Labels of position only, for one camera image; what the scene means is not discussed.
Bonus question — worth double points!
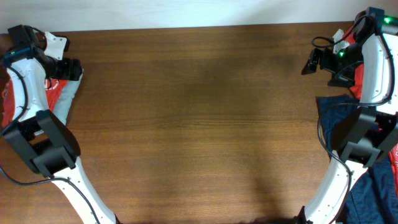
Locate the orange printed t-shirt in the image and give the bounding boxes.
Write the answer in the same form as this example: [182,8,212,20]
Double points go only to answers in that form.
[1,79,68,128]

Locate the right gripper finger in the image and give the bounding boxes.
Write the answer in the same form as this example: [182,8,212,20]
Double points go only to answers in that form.
[327,75,354,88]
[301,48,323,75]

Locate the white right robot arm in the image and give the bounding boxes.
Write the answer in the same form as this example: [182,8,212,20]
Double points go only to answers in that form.
[293,7,397,223]

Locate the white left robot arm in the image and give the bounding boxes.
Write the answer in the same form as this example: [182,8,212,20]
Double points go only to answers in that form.
[1,25,119,223]

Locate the navy blue garment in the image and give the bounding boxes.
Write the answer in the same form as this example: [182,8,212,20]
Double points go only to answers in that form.
[317,95,397,224]

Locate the folded grey t-shirt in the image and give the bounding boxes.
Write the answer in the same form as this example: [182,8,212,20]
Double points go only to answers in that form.
[52,74,83,125]

